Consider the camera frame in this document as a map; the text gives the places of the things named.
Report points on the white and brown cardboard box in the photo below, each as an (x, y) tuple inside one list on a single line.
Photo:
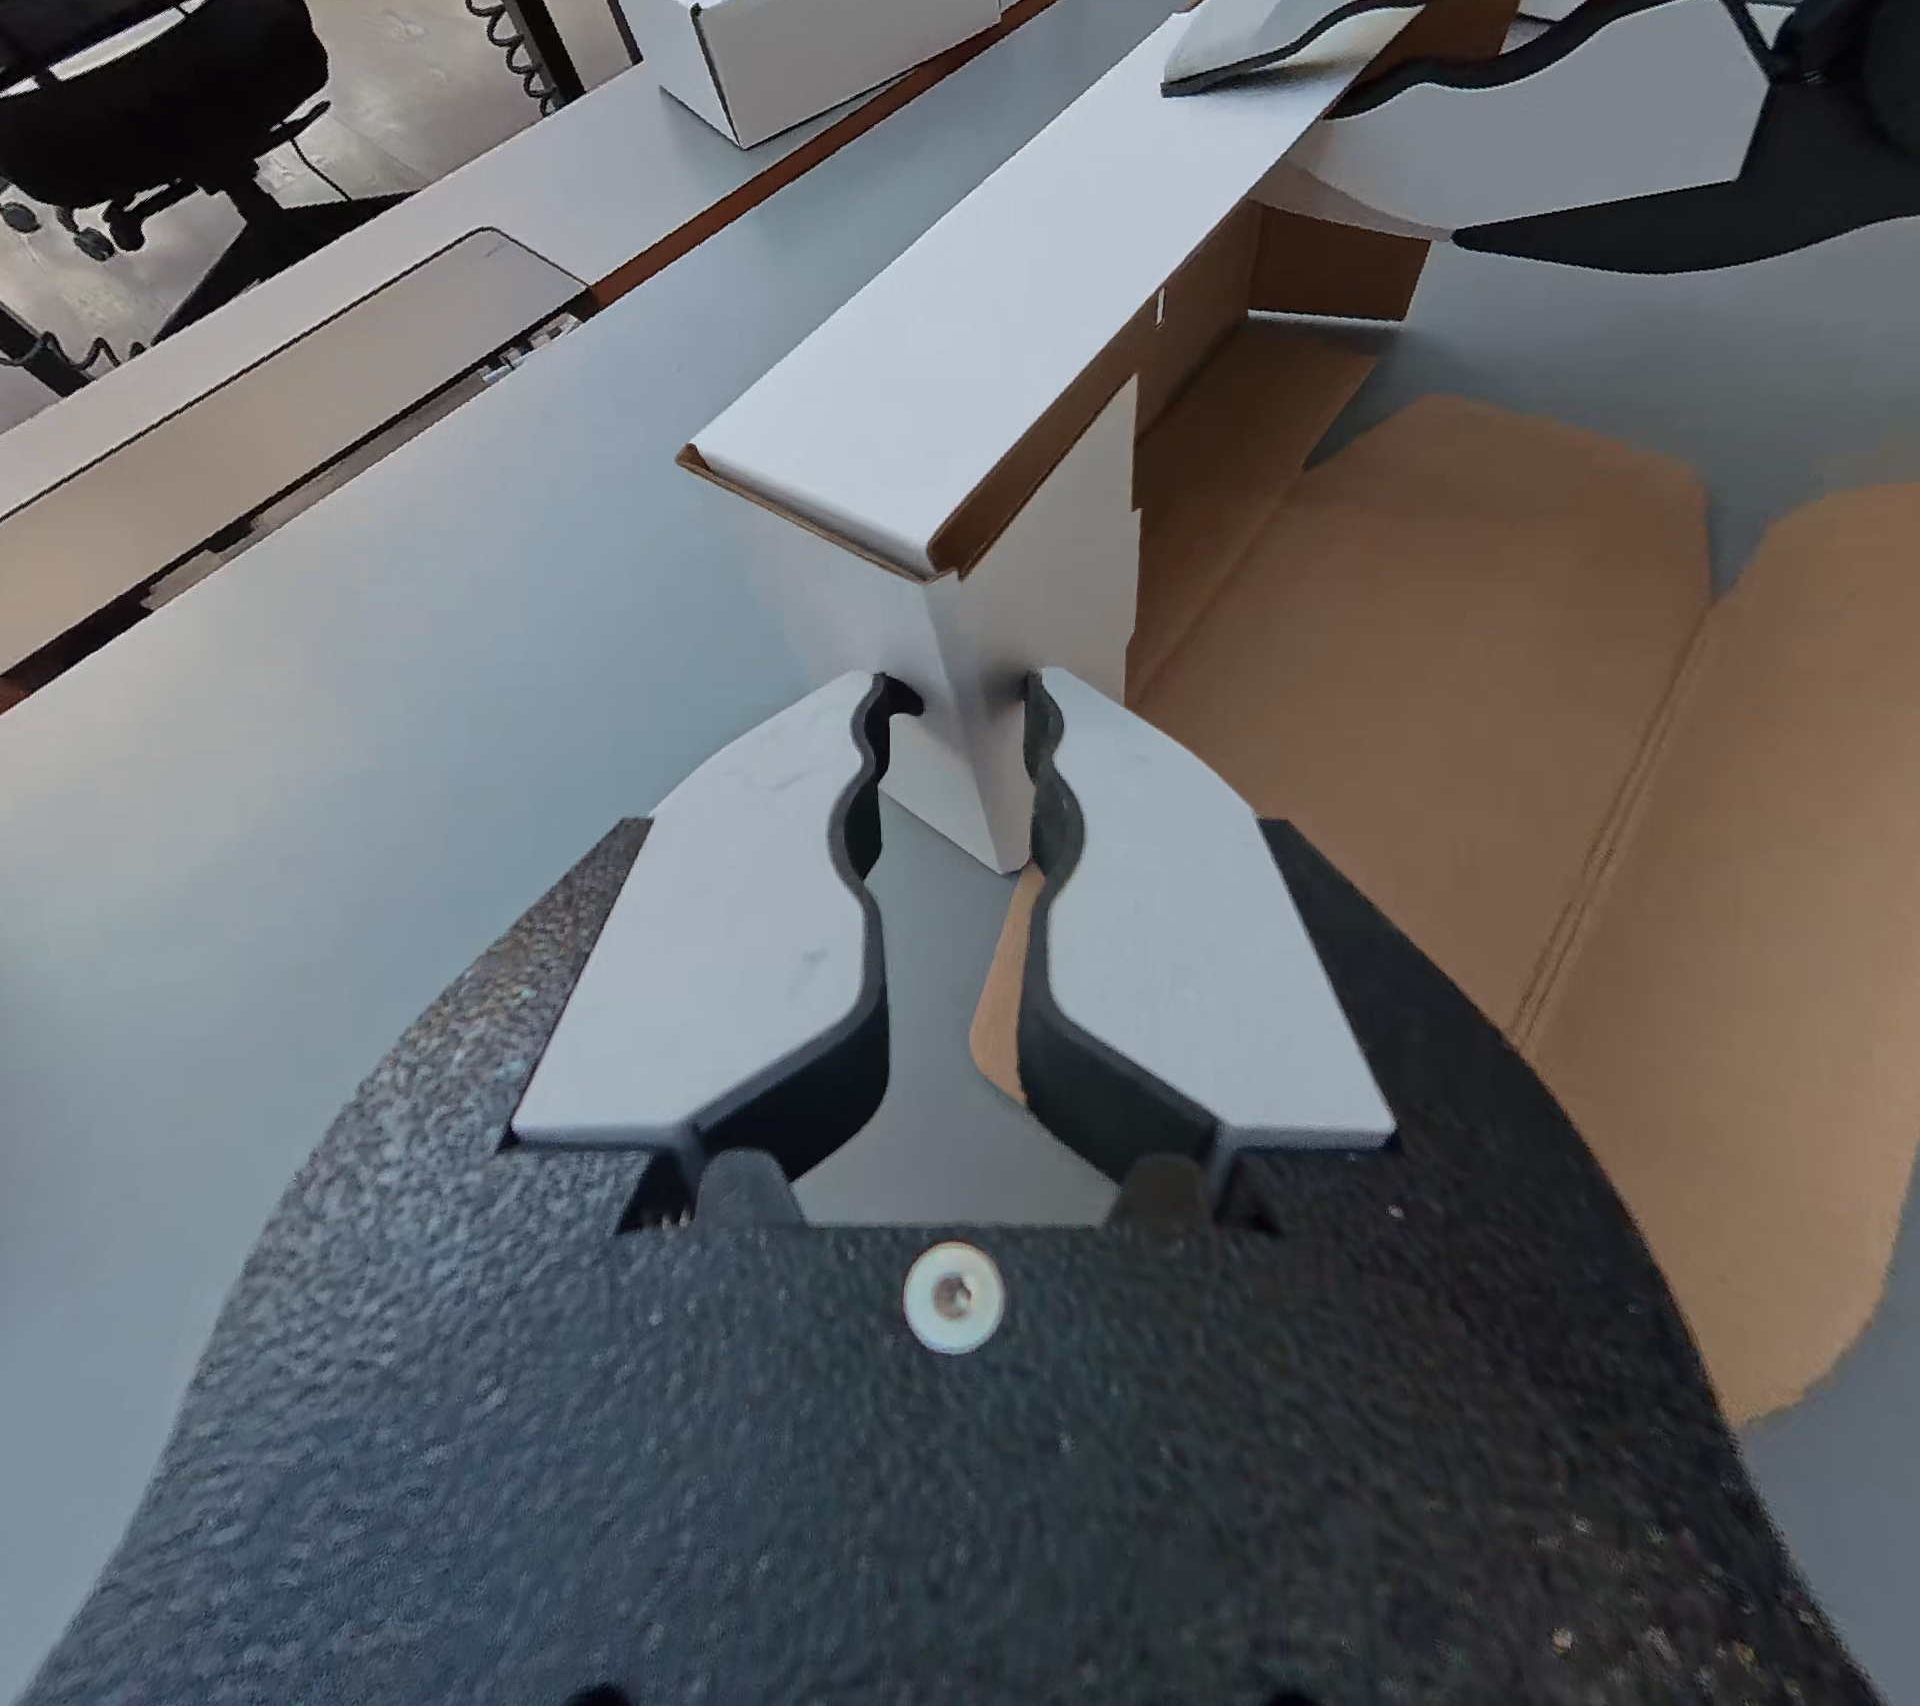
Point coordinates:
[(931, 415)]

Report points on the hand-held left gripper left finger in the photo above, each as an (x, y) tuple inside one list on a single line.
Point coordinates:
[(707, 957)]

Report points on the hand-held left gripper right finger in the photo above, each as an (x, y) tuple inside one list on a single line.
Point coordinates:
[(1185, 957)]

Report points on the black office chair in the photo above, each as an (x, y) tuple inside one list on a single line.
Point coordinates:
[(151, 85)]

